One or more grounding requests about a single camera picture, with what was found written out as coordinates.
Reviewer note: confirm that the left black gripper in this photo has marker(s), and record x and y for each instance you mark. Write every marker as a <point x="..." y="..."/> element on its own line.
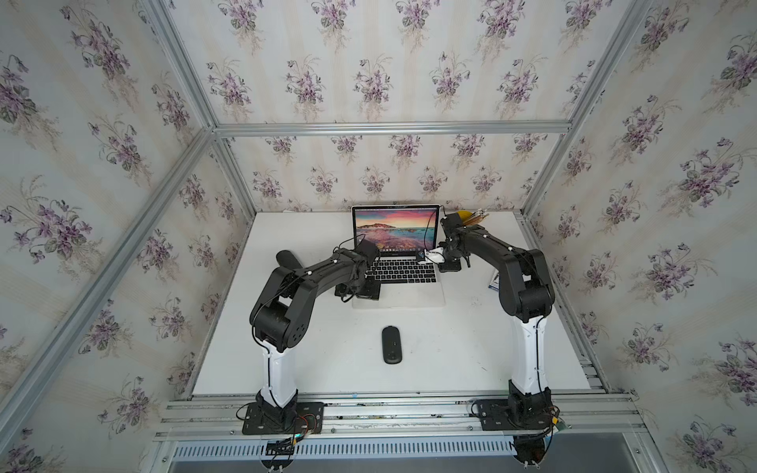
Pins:
<point x="369" y="294"/>

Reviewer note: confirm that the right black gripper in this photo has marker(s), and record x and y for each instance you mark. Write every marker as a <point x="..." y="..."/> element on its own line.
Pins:
<point x="448" y="265"/>

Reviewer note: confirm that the black wireless mouse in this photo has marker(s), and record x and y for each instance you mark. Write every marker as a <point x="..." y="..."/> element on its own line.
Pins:
<point x="391" y="345"/>

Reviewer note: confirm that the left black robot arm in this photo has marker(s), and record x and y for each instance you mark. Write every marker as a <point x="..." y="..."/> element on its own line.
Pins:
<point x="282" y="314"/>

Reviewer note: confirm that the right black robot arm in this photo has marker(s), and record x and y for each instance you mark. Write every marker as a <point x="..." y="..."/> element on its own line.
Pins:
<point x="526" y="293"/>

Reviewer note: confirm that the silver open laptop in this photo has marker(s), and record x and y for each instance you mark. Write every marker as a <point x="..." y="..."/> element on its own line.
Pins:
<point x="406" y="278"/>

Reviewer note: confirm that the aluminium mounting rails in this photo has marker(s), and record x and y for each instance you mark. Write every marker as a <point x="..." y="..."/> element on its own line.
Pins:
<point x="361" y="416"/>

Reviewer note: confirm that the white vent grille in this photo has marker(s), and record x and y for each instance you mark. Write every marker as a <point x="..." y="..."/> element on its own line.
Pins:
<point x="367" y="448"/>

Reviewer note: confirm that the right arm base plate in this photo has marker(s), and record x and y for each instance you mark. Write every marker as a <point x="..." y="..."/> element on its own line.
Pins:
<point x="503" y="414"/>

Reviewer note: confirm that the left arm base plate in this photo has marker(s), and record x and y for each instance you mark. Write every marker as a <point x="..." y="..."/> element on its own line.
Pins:
<point x="296" y="418"/>

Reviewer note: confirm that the aluminium cage frame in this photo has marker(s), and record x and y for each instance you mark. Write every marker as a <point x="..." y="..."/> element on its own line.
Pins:
<point x="35" y="381"/>

